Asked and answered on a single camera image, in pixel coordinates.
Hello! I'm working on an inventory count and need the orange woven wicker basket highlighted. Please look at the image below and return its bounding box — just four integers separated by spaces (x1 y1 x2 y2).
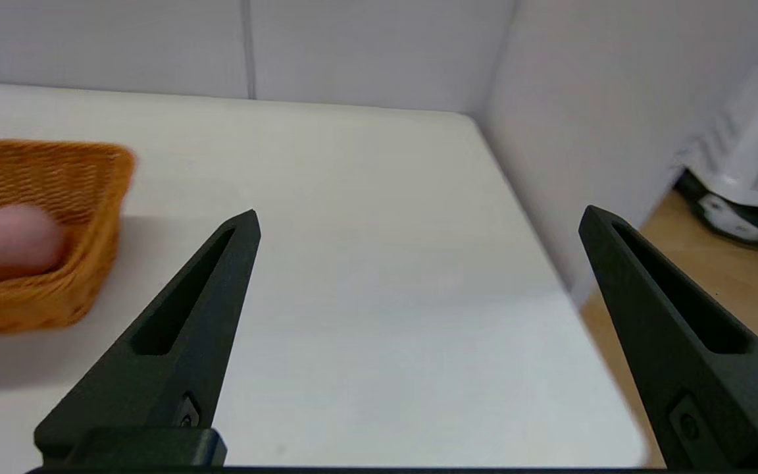
0 139 137 335

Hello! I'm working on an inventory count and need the pink peach with green stem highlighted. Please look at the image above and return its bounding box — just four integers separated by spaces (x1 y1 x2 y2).
0 203 68 277

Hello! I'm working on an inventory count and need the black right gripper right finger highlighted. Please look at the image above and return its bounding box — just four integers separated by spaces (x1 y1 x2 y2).
578 205 758 469

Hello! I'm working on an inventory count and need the white appliance with black base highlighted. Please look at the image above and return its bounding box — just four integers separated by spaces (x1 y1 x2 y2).
674 13 758 250

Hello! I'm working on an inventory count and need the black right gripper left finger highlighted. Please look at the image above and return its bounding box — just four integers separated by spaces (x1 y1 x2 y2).
33 209 262 468

